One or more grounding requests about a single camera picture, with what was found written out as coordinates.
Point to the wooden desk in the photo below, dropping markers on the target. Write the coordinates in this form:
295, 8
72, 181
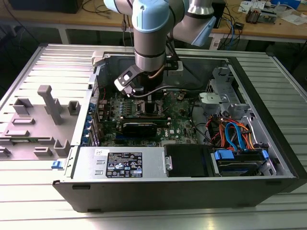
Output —
60, 18

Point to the black graphics card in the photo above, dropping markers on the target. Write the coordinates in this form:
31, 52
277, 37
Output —
139, 130

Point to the silver metal drive cage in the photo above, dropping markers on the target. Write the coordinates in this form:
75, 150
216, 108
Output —
220, 98

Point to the blue case latch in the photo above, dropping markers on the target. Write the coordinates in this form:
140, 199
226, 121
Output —
56, 164

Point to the grey parts rack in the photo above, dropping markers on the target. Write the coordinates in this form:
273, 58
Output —
48, 124

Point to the grey plastic case latch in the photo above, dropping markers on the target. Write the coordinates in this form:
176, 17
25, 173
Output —
98, 58

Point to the black desktop device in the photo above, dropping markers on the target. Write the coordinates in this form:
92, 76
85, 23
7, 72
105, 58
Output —
220, 14

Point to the black computer box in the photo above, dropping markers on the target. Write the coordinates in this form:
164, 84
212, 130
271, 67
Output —
48, 6

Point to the small black box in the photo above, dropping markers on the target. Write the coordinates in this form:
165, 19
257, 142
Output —
239, 25

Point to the grey electronic device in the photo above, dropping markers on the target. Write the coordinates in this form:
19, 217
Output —
271, 16

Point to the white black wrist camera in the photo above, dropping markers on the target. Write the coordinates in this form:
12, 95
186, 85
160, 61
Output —
124, 79

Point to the green motherboard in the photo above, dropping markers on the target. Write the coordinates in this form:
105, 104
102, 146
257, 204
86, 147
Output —
178, 124

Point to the hard disk in blue carrier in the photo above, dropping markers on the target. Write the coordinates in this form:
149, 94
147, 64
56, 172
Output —
230, 167

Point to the round coin battery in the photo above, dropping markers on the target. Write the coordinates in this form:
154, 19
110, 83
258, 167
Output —
180, 97

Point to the CPU socket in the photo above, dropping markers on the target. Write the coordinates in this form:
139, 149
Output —
160, 107

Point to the silver power supply unit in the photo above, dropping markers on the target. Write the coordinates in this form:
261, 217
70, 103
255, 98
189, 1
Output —
91, 167

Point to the small wrist camera mount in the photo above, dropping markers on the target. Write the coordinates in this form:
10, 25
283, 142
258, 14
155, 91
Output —
175, 65

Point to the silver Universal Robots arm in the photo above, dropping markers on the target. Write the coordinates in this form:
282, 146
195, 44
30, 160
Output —
148, 36

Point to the black PC case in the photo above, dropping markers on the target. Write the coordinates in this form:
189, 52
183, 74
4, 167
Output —
168, 196

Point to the green RAM stick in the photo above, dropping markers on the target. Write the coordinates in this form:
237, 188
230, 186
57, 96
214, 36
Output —
161, 123
31, 140

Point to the white paper sheet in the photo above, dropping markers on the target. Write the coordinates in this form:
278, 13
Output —
293, 19

